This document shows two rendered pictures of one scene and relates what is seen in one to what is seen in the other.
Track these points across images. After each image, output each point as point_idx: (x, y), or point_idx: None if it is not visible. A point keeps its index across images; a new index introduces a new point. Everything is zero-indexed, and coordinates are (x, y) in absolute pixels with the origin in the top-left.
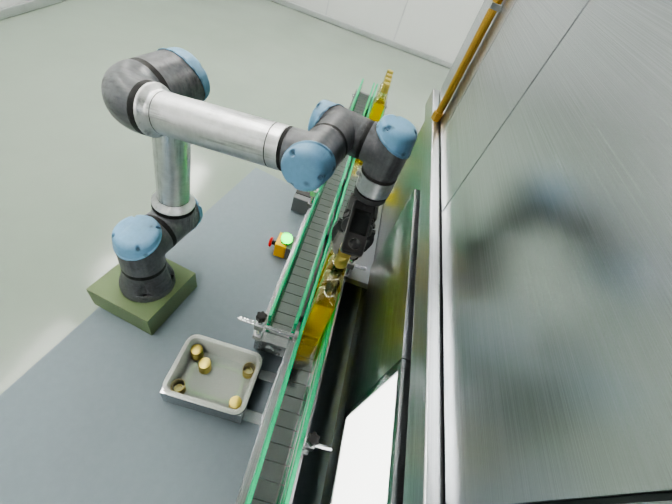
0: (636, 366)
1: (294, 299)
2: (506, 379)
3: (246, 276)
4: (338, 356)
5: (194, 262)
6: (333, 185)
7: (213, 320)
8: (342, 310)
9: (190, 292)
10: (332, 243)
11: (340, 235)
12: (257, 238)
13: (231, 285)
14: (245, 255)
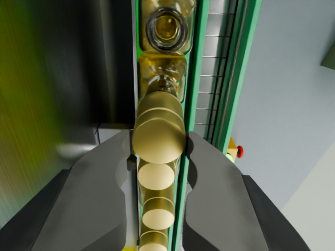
0: None
1: (204, 67)
2: None
3: (258, 98)
4: (115, 17)
5: (325, 97)
6: (181, 245)
7: (294, 21)
8: (128, 89)
9: (329, 53)
10: (233, 163)
11: (233, 228)
12: (252, 152)
13: (276, 80)
14: (263, 126)
